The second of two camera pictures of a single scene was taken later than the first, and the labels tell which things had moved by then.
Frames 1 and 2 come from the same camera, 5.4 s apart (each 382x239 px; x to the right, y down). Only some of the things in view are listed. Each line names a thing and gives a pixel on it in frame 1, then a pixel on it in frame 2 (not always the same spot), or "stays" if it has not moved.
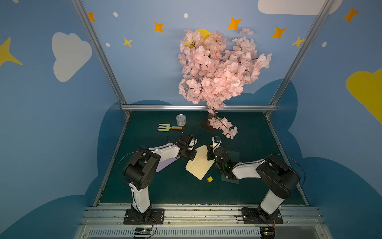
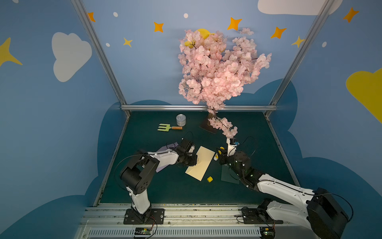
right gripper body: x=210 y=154 -> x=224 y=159
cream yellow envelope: x=200 y=165 stays
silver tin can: x=181 y=120 stays
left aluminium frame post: x=83 y=13 stays
